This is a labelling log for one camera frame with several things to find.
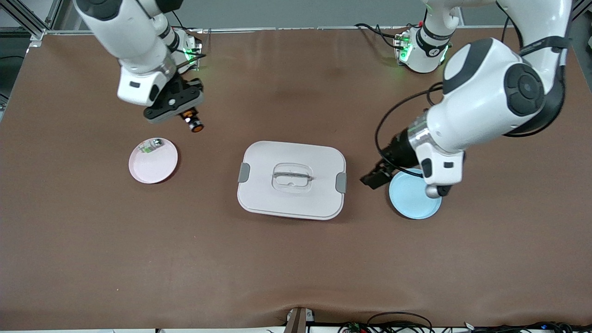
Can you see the light blue round plate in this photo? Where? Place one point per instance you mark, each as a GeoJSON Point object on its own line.
{"type": "Point", "coordinates": [411, 201]}

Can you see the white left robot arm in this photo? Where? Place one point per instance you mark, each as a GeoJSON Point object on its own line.
{"type": "Point", "coordinates": [485, 101]}

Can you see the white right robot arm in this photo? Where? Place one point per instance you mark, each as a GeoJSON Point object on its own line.
{"type": "Point", "coordinates": [134, 41]}

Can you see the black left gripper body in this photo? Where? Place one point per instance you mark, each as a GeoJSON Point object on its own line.
{"type": "Point", "coordinates": [398, 150]}

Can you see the small black orange bottle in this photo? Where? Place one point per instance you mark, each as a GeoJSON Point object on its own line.
{"type": "Point", "coordinates": [194, 122]}

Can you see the pink round plate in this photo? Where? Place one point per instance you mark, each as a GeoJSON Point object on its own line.
{"type": "Point", "coordinates": [152, 166]}

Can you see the grey table edge bracket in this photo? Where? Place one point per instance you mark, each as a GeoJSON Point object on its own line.
{"type": "Point", "coordinates": [298, 321]}

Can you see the green push button switch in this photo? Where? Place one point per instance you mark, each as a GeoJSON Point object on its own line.
{"type": "Point", "coordinates": [151, 146]}

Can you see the aluminium frame post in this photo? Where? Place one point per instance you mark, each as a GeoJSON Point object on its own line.
{"type": "Point", "coordinates": [583, 14]}
{"type": "Point", "coordinates": [23, 18]}

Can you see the white lidded box grey latches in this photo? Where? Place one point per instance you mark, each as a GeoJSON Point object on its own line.
{"type": "Point", "coordinates": [291, 199]}

